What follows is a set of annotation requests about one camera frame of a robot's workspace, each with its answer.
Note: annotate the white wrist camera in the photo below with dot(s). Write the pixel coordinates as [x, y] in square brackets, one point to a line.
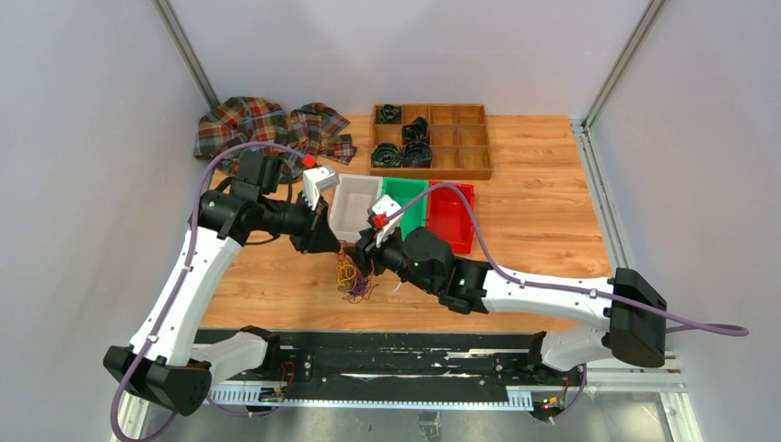
[316, 181]
[379, 217]

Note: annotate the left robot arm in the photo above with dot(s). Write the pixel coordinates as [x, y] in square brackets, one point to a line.
[161, 363]

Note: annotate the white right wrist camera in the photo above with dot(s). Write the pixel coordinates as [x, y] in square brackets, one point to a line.
[379, 217]

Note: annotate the white plastic bin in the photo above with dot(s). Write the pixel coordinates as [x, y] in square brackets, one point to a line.
[353, 196]

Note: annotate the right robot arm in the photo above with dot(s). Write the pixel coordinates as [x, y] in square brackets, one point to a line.
[617, 317]

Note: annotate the aluminium frame profile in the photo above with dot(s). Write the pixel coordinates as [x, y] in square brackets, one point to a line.
[600, 402]

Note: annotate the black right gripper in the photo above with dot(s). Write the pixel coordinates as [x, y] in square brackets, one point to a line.
[363, 255]

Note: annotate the rolled dark tie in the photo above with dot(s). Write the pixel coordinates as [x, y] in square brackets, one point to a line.
[386, 155]
[388, 114]
[416, 131]
[417, 154]

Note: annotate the red plastic bin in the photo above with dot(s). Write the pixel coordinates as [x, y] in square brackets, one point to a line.
[449, 220]

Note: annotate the wooden compartment tray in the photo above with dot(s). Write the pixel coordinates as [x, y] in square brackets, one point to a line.
[458, 139]

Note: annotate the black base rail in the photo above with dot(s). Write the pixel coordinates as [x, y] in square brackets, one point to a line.
[427, 371]

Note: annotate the plaid cloth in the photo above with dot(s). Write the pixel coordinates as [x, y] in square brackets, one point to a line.
[313, 129]

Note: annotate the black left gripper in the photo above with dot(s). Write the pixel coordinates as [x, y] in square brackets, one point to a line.
[318, 236]

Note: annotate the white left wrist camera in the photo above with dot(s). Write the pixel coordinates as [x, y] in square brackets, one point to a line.
[316, 181]

